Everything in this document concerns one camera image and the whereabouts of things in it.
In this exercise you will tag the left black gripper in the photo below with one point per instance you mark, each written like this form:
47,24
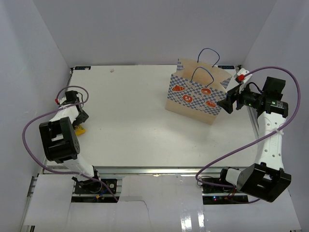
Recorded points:
83,117

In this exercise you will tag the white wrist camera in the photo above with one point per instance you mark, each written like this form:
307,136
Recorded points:
60,101
242,77

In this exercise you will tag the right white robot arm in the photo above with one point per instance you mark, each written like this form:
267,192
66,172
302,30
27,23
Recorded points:
266,178

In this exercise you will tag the blue checkered paper bag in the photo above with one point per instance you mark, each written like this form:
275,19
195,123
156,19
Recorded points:
196,88

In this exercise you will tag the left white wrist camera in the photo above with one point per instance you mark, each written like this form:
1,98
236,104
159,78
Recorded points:
60,101

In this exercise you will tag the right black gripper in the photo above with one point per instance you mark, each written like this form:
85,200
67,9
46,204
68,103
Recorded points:
227,104

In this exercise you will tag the black xdof label sticker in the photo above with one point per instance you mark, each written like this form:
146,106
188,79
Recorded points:
226,67

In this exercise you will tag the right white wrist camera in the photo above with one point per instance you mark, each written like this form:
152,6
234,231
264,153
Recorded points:
242,77

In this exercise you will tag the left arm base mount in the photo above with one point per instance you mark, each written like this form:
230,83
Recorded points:
92,187

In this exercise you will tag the white front cover sheet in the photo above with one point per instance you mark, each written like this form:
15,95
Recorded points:
153,204

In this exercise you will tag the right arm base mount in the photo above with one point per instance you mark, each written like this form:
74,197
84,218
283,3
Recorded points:
215,195

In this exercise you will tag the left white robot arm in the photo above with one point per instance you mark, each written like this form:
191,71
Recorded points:
59,139

